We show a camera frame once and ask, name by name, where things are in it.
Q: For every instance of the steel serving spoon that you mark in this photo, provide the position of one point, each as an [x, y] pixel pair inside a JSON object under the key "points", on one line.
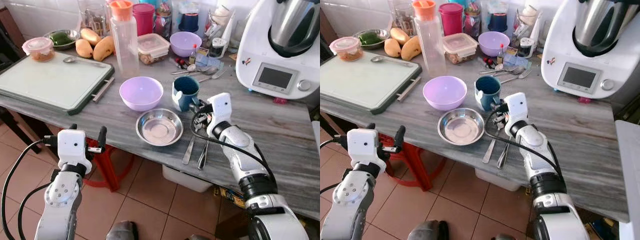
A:
{"points": [[200, 71], [507, 70]]}

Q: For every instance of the shallow steel bowl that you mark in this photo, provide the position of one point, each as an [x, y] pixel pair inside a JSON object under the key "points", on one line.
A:
{"points": [[159, 127], [461, 127]]}

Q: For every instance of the steel table spoon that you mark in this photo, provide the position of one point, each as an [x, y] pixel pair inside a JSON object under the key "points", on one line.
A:
{"points": [[502, 156], [202, 157]]}

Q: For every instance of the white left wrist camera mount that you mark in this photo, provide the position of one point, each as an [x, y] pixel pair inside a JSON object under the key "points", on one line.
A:
{"points": [[72, 146], [362, 146]]}

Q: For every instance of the clear bottle orange cap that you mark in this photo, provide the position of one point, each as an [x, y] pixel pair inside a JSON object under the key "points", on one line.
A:
{"points": [[430, 40], [124, 40]]}

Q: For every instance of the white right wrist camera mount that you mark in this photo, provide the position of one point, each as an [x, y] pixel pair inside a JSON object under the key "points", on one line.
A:
{"points": [[516, 107], [220, 107]]}

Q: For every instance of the yellow box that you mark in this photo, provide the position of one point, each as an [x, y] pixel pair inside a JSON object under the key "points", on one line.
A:
{"points": [[230, 196]]}

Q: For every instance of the red plastic stool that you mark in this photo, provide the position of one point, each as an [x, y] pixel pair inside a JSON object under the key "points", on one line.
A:
{"points": [[107, 167], [410, 165]]}

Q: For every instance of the blue lidded jar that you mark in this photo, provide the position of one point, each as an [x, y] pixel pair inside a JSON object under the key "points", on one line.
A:
{"points": [[498, 20], [189, 20]]}

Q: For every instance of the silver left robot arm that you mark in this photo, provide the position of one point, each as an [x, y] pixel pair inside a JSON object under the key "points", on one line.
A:
{"points": [[347, 200], [59, 200]]}

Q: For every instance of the small red-capped sauce bottle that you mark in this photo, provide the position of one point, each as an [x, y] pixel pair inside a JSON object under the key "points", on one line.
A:
{"points": [[501, 54], [193, 55]]}

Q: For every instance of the colourful filled jar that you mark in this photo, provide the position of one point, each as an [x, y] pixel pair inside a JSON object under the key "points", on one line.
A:
{"points": [[163, 20], [471, 20]]}

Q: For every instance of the steel table fork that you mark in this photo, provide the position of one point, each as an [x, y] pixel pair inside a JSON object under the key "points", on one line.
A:
{"points": [[188, 150], [489, 150]]}

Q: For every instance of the white kitchen cooking machine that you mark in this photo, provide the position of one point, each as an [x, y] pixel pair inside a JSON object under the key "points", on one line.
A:
{"points": [[280, 55], [585, 55]]}

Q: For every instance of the magenta plastic tumbler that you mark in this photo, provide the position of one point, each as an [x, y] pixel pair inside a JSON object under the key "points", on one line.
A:
{"points": [[144, 19], [451, 19]]}

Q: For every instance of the white cabinet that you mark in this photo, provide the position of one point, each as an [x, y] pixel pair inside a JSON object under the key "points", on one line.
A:
{"points": [[629, 180]]}

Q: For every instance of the yellow mango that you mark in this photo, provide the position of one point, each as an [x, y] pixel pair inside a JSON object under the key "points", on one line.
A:
{"points": [[84, 48], [392, 47], [104, 48], [411, 48], [91, 36], [400, 35]]}

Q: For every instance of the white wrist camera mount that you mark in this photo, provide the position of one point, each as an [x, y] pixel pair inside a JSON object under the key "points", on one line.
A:
{"points": [[362, 146], [220, 107], [72, 146], [516, 107]]}

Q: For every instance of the white plastic bin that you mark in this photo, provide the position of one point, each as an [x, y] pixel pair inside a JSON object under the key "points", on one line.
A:
{"points": [[186, 179], [497, 180]]}

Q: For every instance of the clear utensil holder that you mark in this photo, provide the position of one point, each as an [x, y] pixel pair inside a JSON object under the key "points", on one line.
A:
{"points": [[529, 20], [220, 20]]}

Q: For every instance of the steel dish with greens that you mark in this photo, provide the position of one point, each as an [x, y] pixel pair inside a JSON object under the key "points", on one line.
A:
{"points": [[370, 38], [61, 39]]}

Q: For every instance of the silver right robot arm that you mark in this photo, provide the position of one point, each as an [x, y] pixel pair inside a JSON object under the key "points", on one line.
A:
{"points": [[250, 160], [542, 160]]}

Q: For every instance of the round container pink lid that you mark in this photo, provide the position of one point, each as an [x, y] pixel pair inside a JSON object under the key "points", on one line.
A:
{"points": [[39, 48], [346, 48]]}

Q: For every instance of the blue mug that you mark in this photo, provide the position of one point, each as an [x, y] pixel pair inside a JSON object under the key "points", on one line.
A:
{"points": [[485, 95], [182, 95]]}

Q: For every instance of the large purple plastic bowl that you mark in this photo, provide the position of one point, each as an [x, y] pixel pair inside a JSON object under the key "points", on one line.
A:
{"points": [[141, 92], [444, 92]]}

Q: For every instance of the square clear food container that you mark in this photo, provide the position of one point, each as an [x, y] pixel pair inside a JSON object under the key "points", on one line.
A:
{"points": [[153, 47], [460, 47]]}

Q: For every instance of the grey robot foot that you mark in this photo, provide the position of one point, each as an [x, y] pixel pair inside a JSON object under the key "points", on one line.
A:
{"points": [[427, 231], [122, 231]]}

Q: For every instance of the clear glass jar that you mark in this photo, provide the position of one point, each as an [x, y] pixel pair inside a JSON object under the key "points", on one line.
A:
{"points": [[402, 17], [92, 17]]}

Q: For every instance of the small purple plastic bowl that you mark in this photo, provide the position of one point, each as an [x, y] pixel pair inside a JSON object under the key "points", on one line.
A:
{"points": [[185, 44], [494, 43]]}

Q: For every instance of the white green-rimmed cutting board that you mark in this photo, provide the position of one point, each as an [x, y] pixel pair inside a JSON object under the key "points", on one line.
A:
{"points": [[365, 82], [50, 82]]}

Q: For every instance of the steel serving fork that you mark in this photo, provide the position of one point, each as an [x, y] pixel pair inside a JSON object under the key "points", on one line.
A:
{"points": [[517, 76], [212, 76]]}

